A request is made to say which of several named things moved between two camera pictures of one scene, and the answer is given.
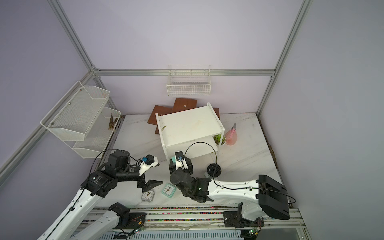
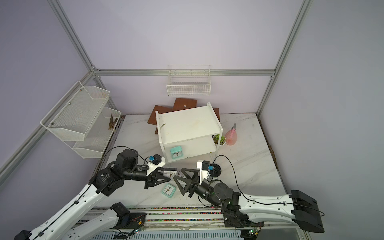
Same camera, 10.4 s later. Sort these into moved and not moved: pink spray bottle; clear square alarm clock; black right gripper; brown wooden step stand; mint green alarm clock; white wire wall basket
Moved: black right gripper; clear square alarm clock
Not moved: mint green alarm clock; brown wooden step stand; pink spray bottle; white wire wall basket
